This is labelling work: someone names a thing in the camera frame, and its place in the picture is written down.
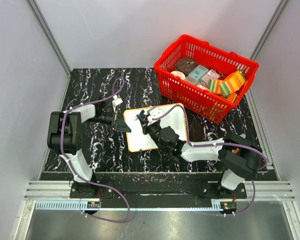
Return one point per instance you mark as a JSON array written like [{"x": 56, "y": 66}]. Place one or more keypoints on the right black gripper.
[{"x": 144, "y": 120}]

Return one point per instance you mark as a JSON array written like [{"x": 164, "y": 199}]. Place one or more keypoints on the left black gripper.
[{"x": 121, "y": 126}]

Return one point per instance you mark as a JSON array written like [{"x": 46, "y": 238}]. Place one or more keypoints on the yellow framed whiteboard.
[{"x": 140, "y": 135}]

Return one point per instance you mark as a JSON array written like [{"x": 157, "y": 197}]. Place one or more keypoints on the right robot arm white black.
[{"x": 241, "y": 157}]

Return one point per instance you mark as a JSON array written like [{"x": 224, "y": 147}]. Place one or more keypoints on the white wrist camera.
[
  {"x": 153, "y": 114},
  {"x": 116, "y": 101}
]

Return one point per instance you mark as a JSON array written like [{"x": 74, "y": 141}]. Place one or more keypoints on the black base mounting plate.
[{"x": 198, "y": 184}]

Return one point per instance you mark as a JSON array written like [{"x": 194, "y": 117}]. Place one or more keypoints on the aluminium frame rail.
[{"x": 59, "y": 195}]

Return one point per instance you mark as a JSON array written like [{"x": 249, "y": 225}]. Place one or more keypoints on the red plastic shopping basket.
[{"x": 190, "y": 92}]

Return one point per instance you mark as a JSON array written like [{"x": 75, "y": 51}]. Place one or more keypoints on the teal small carton box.
[{"x": 198, "y": 72}]

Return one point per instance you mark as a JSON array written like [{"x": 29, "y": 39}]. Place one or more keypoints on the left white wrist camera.
[{"x": 116, "y": 101}]

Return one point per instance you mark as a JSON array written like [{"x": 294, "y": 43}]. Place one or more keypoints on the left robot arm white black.
[{"x": 65, "y": 133}]

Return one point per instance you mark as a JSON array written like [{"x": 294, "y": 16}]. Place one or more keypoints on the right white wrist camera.
[{"x": 153, "y": 114}]

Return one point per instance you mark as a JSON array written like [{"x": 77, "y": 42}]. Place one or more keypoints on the orange sponge pack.
[{"x": 234, "y": 81}]

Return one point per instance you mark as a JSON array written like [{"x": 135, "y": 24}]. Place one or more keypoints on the yellow green sponge pack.
[{"x": 214, "y": 86}]

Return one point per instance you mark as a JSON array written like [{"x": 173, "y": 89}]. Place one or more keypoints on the pink white carton box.
[{"x": 210, "y": 75}]

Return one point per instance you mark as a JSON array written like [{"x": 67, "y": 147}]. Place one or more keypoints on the brown chocolate muffin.
[{"x": 185, "y": 65}]

